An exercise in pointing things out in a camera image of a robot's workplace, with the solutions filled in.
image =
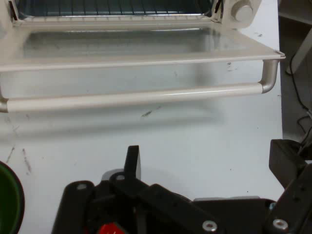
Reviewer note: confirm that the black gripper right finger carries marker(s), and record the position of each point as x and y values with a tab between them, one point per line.
290	170

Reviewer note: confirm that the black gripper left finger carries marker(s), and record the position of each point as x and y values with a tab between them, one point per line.
132	165

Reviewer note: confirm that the grey chair part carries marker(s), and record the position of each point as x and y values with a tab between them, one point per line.
303	56

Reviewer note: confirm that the green bowl with dark rim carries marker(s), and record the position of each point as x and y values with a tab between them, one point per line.
8	200

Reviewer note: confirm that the white round oven knob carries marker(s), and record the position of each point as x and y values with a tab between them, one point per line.
242	12

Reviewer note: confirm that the white toaster oven body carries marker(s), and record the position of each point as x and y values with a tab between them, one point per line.
226	17

